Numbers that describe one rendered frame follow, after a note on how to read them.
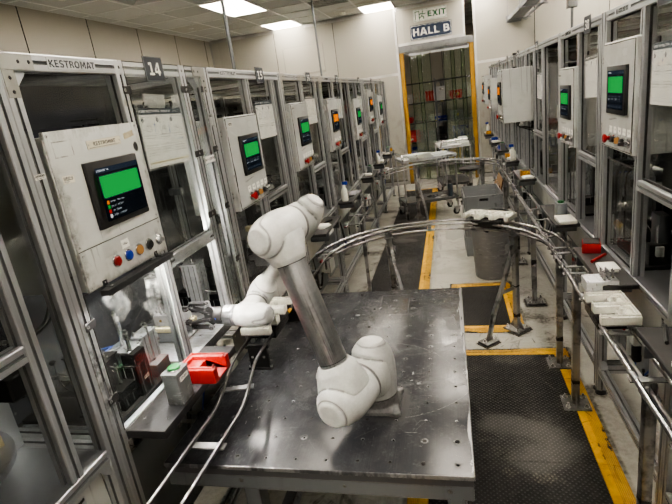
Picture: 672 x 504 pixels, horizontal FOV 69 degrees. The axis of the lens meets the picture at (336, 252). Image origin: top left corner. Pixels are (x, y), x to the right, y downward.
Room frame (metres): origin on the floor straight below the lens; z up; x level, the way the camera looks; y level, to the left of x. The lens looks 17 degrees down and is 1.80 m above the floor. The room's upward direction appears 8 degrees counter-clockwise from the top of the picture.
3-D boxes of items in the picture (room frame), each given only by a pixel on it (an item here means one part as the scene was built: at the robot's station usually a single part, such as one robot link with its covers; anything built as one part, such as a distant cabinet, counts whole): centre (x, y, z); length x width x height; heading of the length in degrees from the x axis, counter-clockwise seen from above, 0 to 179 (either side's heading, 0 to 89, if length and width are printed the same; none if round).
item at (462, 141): (8.36, -2.21, 0.48); 0.84 x 0.58 x 0.97; 173
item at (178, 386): (1.48, 0.60, 0.97); 0.08 x 0.08 x 0.12; 75
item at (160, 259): (1.55, 0.65, 1.37); 0.36 x 0.04 x 0.04; 165
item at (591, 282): (1.95, -1.12, 0.92); 0.13 x 0.10 x 0.09; 75
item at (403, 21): (9.79, -2.31, 2.96); 1.23 x 0.08 x 0.68; 75
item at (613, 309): (1.84, -1.09, 0.84); 0.37 x 0.14 x 0.10; 165
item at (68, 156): (1.59, 0.78, 1.60); 0.42 x 0.29 x 0.46; 165
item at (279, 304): (2.21, 0.37, 0.84); 0.36 x 0.14 x 0.10; 165
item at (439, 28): (9.73, -2.30, 2.82); 0.75 x 0.04 x 0.25; 75
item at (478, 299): (3.79, -1.18, 0.01); 1.00 x 0.55 x 0.01; 165
